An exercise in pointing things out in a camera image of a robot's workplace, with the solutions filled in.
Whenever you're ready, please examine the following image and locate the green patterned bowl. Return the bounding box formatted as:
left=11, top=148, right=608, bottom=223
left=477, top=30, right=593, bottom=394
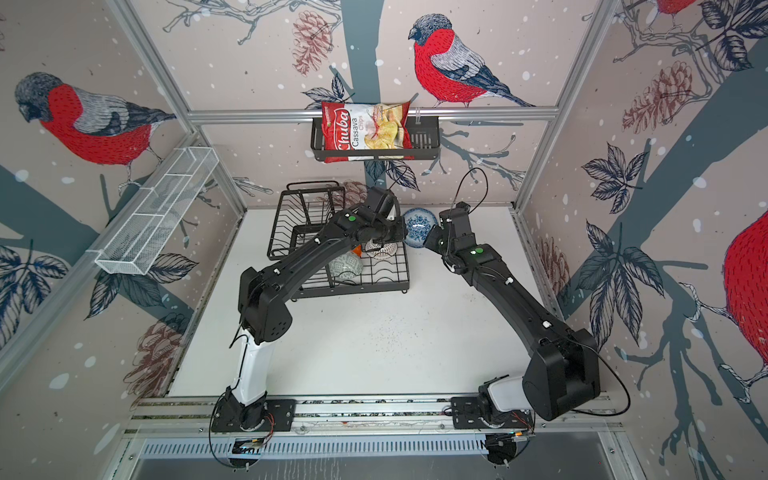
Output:
left=328, top=251, right=364, bottom=284

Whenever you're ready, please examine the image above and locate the white lattice patterned bowl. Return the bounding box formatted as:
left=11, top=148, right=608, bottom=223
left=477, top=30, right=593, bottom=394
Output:
left=363, top=240, right=398, bottom=260

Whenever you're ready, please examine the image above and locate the red cassava chips bag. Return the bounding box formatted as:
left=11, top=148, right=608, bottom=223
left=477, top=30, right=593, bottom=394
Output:
left=320, top=102, right=413, bottom=163

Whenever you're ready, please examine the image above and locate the black wall basket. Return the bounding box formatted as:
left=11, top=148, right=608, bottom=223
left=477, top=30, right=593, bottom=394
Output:
left=309, top=116, right=441, bottom=163

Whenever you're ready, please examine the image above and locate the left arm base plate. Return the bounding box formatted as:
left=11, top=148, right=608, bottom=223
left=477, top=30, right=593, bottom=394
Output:
left=210, top=396, right=296, bottom=433

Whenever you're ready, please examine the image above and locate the black wire dish rack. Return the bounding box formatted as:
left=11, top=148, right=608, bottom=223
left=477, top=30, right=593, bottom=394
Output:
left=267, top=181, right=410, bottom=301

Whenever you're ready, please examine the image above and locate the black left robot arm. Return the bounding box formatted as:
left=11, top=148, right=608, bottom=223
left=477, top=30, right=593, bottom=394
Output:
left=225, top=187, right=405, bottom=431

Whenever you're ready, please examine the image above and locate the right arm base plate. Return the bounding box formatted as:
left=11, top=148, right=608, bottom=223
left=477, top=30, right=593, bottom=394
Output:
left=446, top=394, right=534, bottom=430

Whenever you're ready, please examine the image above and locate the white mesh wall shelf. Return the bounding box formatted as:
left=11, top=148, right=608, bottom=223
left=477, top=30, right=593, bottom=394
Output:
left=95, top=146, right=219, bottom=275

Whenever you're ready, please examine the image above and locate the blue white floral bowl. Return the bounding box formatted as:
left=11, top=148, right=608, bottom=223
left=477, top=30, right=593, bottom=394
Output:
left=402, top=208, right=438, bottom=249

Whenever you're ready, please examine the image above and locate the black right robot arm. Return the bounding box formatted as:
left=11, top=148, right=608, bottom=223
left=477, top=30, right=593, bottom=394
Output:
left=425, top=202, right=601, bottom=420

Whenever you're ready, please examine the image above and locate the aluminium front rail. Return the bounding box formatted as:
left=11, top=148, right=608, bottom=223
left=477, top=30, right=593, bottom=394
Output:
left=122, top=393, right=624, bottom=440

